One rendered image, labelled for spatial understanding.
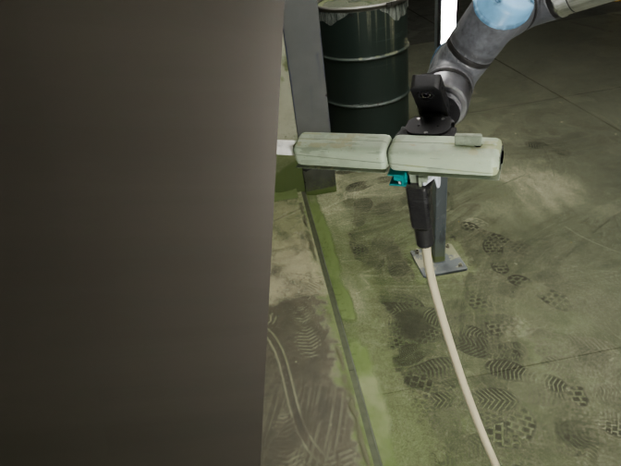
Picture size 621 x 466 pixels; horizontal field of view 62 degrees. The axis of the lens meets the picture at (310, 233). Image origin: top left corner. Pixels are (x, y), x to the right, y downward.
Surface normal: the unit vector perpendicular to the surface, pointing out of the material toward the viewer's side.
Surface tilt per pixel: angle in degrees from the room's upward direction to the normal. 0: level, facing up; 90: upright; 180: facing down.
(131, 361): 90
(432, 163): 103
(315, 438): 0
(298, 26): 90
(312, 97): 90
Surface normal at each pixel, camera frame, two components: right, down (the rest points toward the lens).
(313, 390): -0.11, -0.83
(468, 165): -0.36, 0.72
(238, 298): 0.18, 0.53
